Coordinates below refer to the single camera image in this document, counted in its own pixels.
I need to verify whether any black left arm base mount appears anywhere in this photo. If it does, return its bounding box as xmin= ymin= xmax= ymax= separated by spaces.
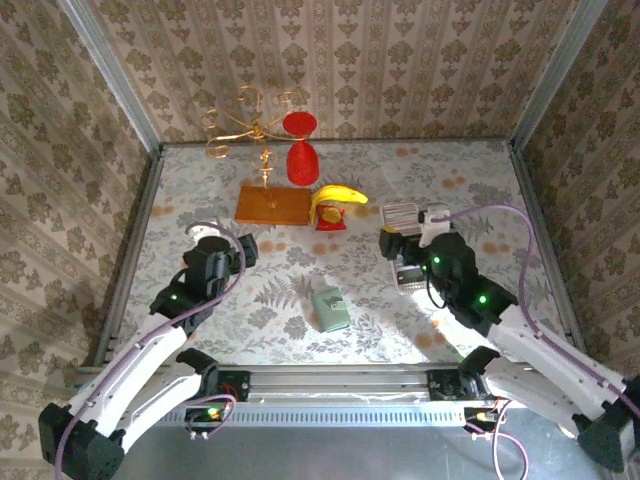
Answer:
xmin=162 ymin=369 xmax=250 ymax=404

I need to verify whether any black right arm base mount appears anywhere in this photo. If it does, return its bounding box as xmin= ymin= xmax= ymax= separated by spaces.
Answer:
xmin=427 ymin=369 xmax=501 ymax=401

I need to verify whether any red snack bag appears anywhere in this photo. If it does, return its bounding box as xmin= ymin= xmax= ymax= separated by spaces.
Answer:
xmin=314 ymin=203 xmax=348 ymax=232

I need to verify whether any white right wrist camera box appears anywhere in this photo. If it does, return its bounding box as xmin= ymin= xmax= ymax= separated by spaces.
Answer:
xmin=417 ymin=202 xmax=451 ymax=247

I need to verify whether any red hourglass goblet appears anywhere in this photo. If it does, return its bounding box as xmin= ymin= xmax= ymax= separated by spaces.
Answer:
xmin=281 ymin=110 xmax=320 ymax=186

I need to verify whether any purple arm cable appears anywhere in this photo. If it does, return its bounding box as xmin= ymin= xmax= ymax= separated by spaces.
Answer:
xmin=52 ymin=221 xmax=247 ymax=480
xmin=438 ymin=203 xmax=640 ymax=480

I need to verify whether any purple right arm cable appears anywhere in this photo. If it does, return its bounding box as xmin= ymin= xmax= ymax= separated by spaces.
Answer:
xmin=438 ymin=203 xmax=640 ymax=480

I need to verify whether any white tray of striped cards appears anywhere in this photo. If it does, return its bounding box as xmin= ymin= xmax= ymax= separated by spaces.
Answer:
xmin=381 ymin=202 xmax=431 ymax=292

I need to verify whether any floral patterned tablecloth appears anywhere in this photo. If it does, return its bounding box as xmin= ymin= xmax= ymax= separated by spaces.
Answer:
xmin=112 ymin=139 xmax=576 ymax=366

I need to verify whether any aluminium frame post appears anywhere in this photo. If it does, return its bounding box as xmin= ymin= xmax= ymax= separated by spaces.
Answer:
xmin=509 ymin=0 xmax=609 ymax=151
xmin=57 ymin=0 xmax=165 ymax=157

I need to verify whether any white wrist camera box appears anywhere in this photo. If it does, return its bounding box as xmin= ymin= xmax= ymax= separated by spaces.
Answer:
xmin=417 ymin=202 xmax=451 ymax=247
xmin=185 ymin=222 xmax=224 ymax=241

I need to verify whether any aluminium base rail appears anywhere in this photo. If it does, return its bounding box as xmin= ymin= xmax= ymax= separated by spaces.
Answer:
xmin=74 ymin=363 xmax=614 ymax=404

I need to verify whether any yellow banana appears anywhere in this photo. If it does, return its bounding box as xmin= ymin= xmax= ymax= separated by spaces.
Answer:
xmin=309 ymin=184 xmax=369 ymax=225

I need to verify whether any aluminium table side rail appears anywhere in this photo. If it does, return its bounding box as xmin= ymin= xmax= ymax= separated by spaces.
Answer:
xmin=94 ymin=147 xmax=166 ymax=366
xmin=507 ymin=142 xmax=589 ymax=351

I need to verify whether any pale green card holder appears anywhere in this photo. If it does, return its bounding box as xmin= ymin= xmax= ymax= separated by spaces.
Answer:
xmin=310 ymin=287 xmax=350 ymax=332

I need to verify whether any gold wire stand wooden base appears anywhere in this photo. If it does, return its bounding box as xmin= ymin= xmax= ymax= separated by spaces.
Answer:
xmin=201 ymin=84 xmax=314 ymax=227

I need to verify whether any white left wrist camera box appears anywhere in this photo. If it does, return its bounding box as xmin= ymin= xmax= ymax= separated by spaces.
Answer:
xmin=185 ymin=222 xmax=224 ymax=241

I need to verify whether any slotted grey cable duct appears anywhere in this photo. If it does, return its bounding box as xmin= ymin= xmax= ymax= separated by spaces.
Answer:
xmin=169 ymin=402 xmax=469 ymax=426

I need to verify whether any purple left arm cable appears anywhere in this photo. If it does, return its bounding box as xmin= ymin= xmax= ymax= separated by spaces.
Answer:
xmin=52 ymin=221 xmax=247 ymax=480

